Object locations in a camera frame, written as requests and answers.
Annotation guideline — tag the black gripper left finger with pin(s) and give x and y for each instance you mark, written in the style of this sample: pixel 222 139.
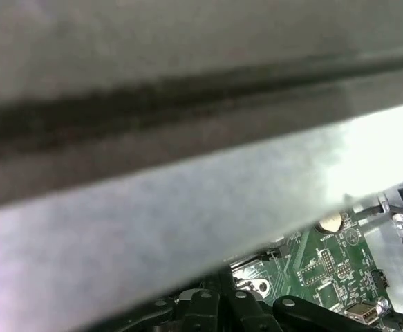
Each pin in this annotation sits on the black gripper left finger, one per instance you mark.
pixel 201 311

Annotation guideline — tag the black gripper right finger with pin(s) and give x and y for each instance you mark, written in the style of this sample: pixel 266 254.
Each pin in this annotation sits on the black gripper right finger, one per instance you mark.
pixel 246 311

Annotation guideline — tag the green motherboard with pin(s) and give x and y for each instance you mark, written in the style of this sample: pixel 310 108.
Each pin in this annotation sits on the green motherboard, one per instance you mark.
pixel 351 254

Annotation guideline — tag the round coin battery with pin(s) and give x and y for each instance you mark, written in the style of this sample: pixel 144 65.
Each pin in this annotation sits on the round coin battery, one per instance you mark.
pixel 329 223

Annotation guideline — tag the silver internal USB port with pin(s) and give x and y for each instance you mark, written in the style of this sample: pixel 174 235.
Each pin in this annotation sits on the silver internal USB port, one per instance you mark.
pixel 362 314

